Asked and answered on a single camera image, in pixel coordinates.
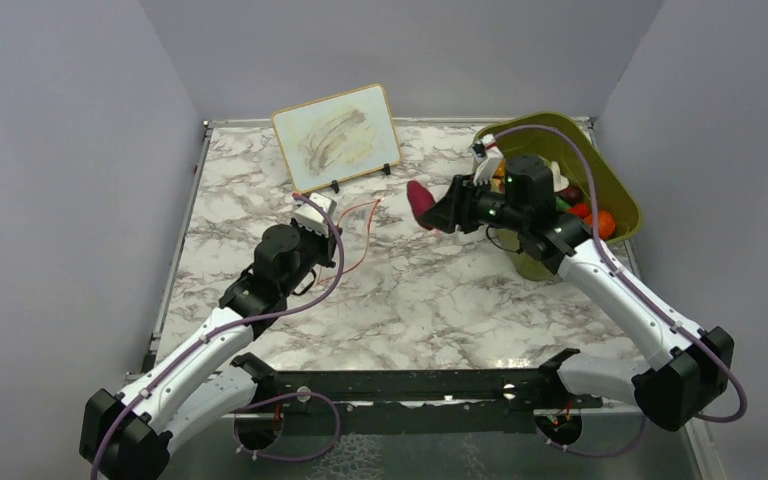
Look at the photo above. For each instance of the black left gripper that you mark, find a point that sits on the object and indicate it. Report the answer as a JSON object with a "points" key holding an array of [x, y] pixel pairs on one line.
{"points": [[328, 244]]}

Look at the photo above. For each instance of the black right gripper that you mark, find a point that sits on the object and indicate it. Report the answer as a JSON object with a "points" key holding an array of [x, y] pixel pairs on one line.
{"points": [[459, 199]]}

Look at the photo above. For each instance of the magenta toy beet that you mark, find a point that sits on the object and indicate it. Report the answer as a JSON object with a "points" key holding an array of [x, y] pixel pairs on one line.
{"points": [[420, 200]]}

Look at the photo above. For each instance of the clear zip bag orange zipper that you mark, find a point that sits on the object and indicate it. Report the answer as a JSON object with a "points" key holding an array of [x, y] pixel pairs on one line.
{"points": [[357, 223]]}

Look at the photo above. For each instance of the white toy mushroom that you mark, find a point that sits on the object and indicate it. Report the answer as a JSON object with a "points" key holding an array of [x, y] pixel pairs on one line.
{"points": [[560, 181]]}

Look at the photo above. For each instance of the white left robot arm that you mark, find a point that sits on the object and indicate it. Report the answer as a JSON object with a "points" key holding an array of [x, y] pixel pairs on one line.
{"points": [[132, 434]]}

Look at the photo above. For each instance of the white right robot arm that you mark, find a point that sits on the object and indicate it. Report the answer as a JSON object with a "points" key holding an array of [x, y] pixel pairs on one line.
{"points": [[684, 366]]}

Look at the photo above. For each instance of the yellow framed whiteboard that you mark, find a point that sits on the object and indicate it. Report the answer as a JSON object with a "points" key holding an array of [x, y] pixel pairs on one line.
{"points": [[337, 138]]}

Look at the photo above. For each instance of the dark maroon toy plum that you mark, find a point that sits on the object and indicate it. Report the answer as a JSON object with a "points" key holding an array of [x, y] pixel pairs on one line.
{"points": [[572, 195]]}

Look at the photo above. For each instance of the red toy chili pepper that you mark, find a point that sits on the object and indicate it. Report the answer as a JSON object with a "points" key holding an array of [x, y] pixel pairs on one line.
{"points": [[582, 210]]}

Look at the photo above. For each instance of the orange toy pumpkin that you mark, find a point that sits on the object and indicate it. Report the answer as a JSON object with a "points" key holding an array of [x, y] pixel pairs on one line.
{"points": [[602, 223]]}

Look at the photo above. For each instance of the olive green plastic bin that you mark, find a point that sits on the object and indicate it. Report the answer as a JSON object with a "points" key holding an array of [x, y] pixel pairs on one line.
{"points": [[558, 138]]}

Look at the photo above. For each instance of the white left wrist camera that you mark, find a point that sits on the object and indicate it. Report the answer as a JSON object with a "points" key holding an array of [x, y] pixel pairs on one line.
{"points": [[315, 213]]}

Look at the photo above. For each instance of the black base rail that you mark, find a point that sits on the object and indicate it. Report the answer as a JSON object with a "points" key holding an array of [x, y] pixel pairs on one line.
{"points": [[394, 402]]}

